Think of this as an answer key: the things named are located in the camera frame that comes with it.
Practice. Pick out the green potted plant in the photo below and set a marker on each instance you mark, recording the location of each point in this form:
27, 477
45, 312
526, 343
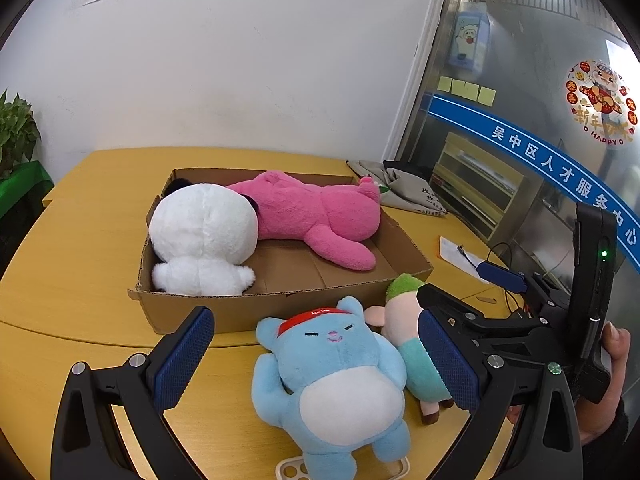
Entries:
17, 130

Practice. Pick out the white plastic tray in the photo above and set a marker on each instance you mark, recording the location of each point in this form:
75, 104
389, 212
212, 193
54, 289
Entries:
292, 470

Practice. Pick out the green-haired pig plush toy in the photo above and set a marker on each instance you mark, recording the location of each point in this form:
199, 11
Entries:
400, 320

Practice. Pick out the round festive window sticker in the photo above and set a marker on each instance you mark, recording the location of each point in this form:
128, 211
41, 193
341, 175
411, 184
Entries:
602, 102

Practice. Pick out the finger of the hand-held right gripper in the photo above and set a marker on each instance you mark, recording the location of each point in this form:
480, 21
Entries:
502, 276
515, 332

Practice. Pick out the cartoon sheep window poster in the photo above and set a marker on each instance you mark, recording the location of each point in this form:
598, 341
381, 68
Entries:
469, 37

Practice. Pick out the white paper sheet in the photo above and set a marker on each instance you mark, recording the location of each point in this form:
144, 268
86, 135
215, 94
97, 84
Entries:
457, 260

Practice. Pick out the grey cloth bag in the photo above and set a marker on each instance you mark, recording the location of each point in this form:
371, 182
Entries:
400, 192

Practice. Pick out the pink bear plush toy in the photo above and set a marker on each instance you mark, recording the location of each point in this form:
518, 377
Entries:
310, 210

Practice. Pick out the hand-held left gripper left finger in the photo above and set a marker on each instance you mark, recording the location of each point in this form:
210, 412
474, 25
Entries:
182, 360

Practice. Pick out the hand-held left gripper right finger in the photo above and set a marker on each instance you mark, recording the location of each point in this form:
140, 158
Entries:
450, 360

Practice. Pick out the blue bear plush toy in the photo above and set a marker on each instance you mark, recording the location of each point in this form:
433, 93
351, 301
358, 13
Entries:
330, 360

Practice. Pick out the person's right hand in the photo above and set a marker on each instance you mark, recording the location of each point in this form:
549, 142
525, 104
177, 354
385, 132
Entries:
617, 360

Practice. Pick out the brown cardboard box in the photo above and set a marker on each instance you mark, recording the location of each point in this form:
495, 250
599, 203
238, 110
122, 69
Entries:
310, 280

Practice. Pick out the white panda plush toy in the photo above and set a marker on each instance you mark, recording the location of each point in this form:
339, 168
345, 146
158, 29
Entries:
200, 230

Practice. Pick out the beige cabinet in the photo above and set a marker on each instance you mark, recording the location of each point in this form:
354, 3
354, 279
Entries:
480, 180

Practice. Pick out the blue window banner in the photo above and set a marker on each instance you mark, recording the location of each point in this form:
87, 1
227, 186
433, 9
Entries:
525, 147

